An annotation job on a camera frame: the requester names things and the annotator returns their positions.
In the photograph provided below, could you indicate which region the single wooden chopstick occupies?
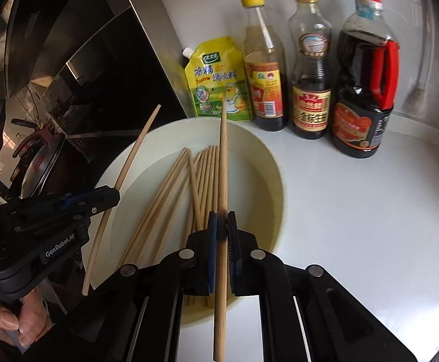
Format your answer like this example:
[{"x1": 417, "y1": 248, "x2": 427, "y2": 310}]
[
  {"x1": 213, "y1": 97, "x2": 229, "y2": 362},
  {"x1": 81, "y1": 104, "x2": 162, "y2": 296}
]

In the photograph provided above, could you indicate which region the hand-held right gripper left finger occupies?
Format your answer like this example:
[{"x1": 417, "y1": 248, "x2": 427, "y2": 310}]
[{"x1": 21, "y1": 211, "x2": 218, "y2": 362}]

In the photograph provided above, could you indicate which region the white bowl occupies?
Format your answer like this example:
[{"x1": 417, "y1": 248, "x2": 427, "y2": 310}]
[{"x1": 90, "y1": 117, "x2": 284, "y2": 327}]

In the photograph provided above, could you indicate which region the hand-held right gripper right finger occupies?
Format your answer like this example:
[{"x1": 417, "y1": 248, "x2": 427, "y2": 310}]
[{"x1": 227, "y1": 211, "x2": 418, "y2": 362}]

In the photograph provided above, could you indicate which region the slim yellow-cap vinegar bottle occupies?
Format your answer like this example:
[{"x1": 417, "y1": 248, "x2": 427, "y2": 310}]
[{"x1": 240, "y1": 0, "x2": 289, "y2": 132}]

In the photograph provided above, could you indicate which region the person's left hand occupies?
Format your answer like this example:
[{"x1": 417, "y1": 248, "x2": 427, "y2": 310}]
[{"x1": 0, "y1": 287, "x2": 54, "y2": 351}]

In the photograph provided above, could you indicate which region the pile of wooden chopsticks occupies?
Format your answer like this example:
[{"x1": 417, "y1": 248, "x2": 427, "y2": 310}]
[{"x1": 119, "y1": 145, "x2": 222, "y2": 308}]

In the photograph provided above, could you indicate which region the large red-handled soy sauce bottle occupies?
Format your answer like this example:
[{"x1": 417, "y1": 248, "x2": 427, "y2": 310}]
[{"x1": 331, "y1": 0, "x2": 400, "y2": 159}]

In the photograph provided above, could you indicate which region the yellow seasoning pouch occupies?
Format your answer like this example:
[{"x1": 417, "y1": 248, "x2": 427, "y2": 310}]
[{"x1": 182, "y1": 37, "x2": 253, "y2": 122}]

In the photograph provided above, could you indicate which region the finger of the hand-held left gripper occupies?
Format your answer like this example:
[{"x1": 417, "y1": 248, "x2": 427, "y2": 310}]
[
  {"x1": 12, "y1": 198, "x2": 121, "y2": 246},
  {"x1": 0, "y1": 186, "x2": 121, "y2": 219}
]

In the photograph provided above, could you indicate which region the metal pot with lid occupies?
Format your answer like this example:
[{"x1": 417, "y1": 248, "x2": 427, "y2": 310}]
[{"x1": 10, "y1": 119, "x2": 92, "y2": 200}]

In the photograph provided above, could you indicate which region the yellow-cap soy sauce bottle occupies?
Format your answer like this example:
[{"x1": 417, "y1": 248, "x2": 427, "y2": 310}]
[{"x1": 288, "y1": 0, "x2": 333, "y2": 140}]

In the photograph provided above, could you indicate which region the white hanging dish brush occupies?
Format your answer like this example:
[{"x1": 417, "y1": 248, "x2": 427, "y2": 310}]
[{"x1": 402, "y1": 0, "x2": 435, "y2": 113}]

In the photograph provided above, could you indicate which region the black range hood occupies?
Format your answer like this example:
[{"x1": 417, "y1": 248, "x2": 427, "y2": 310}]
[{"x1": 1, "y1": 0, "x2": 188, "y2": 121}]

